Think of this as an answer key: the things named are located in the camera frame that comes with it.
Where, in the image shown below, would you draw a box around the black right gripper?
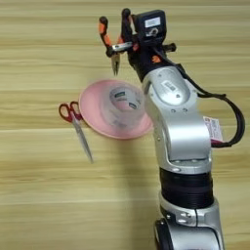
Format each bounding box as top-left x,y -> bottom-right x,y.
105,8 -> 178,82

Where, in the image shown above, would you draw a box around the orange black pliers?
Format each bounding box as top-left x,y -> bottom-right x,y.
98,16 -> 135,77

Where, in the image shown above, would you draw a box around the red handled scissors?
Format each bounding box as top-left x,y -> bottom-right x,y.
58,101 -> 95,164

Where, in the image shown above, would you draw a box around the small black box white label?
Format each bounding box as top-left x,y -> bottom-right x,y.
134,9 -> 167,45

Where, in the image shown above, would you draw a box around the clear tape roll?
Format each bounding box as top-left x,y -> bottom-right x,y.
103,85 -> 146,130

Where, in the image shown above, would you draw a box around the pink round plate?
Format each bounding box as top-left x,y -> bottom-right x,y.
78,79 -> 154,141

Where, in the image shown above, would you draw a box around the white red label tag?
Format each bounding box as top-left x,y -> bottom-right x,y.
202,115 -> 225,144

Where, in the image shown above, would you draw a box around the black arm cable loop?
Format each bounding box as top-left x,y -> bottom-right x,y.
162,53 -> 246,149

